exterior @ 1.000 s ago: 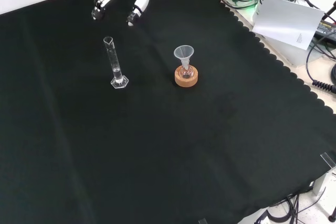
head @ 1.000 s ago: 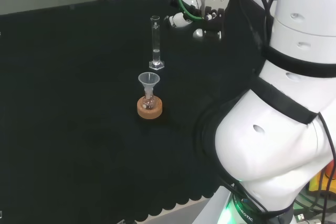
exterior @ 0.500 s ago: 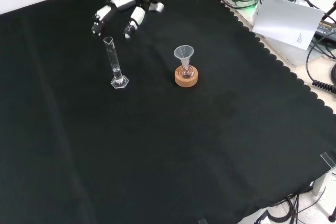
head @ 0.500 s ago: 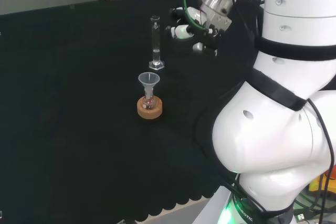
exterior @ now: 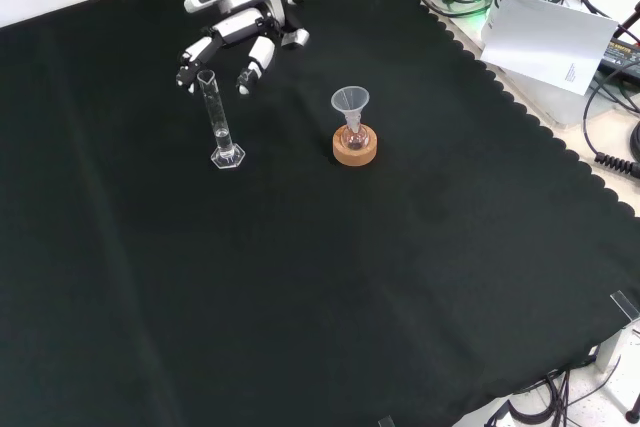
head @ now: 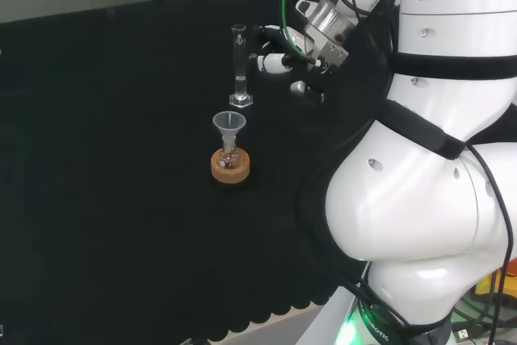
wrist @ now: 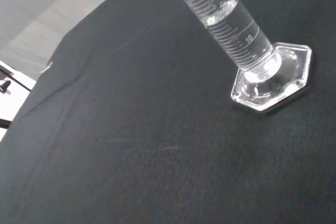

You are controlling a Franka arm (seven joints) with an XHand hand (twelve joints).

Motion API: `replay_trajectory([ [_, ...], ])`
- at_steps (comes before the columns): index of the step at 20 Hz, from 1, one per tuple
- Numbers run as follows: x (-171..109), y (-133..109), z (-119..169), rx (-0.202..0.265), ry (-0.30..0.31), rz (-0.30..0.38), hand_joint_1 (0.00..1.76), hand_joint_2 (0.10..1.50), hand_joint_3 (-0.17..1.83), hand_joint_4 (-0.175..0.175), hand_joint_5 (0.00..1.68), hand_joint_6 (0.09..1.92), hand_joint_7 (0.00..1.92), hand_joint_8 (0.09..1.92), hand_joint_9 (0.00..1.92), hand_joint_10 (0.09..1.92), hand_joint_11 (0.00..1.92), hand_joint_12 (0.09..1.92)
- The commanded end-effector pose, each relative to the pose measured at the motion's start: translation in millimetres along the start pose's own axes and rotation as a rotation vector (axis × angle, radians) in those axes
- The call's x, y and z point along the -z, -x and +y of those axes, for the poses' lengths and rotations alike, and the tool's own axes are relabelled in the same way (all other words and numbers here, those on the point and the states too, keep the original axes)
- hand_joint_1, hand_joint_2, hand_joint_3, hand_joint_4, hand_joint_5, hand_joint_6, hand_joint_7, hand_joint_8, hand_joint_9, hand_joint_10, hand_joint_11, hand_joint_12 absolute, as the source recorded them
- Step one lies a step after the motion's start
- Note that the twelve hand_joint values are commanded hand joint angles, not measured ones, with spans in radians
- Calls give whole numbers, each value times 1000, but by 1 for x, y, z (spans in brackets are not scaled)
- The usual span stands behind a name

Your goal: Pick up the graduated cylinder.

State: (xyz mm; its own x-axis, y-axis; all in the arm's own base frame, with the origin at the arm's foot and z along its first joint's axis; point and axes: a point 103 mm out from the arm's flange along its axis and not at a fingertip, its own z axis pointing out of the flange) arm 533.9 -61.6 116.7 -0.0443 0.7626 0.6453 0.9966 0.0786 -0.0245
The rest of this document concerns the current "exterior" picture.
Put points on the clear glass graduated cylinder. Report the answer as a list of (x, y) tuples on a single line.
[(222, 139)]

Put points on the black power adapter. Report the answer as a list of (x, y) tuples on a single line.
[(625, 54)]

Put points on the black bench cloth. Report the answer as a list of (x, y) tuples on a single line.
[(300, 272)]

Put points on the pale white board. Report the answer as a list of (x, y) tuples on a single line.
[(545, 42)]

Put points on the clear tape strip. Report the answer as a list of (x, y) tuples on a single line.
[(625, 304), (386, 422)]

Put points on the clear plastic funnel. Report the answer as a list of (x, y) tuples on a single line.
[(350, 99)]

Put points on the round-bottom glass flask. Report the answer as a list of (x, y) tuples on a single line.
[(354, 141)]

